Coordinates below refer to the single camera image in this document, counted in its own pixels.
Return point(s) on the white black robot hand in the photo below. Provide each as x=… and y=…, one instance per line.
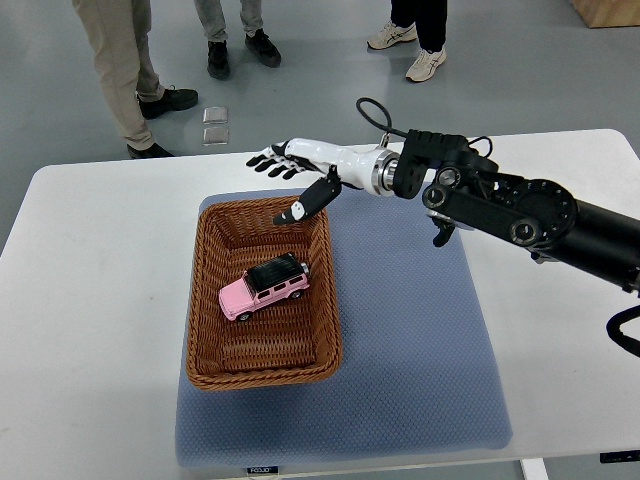
x=371, y=170

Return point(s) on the pink toy car black roof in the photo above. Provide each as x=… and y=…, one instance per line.
x=282, y=277

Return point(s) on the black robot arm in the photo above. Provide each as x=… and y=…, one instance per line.
x=459, y=186

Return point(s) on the brown wicker basket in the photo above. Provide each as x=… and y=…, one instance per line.
x=292, y=341

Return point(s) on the lower metal floor plate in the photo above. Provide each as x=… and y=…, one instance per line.
x=215, y=136

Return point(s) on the metal floor plate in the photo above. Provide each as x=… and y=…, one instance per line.
x=215, y=115
x=215, y=136

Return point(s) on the upper metal floor plate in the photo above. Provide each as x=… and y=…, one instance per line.
x=215, y=115

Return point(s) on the person with white sneakers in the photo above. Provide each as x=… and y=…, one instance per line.
x=424, y=21

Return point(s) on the person in beige trousers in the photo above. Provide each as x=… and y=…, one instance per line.
x=117, y=32

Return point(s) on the blue grey foam mat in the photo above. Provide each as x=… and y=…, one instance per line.
x=418, y=374

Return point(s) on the wooden box corner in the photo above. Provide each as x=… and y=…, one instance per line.
x=608, y=13

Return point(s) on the white table leg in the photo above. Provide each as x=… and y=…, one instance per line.
x=534, y=469

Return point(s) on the black table control panel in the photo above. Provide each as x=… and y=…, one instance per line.
x=620, y=457

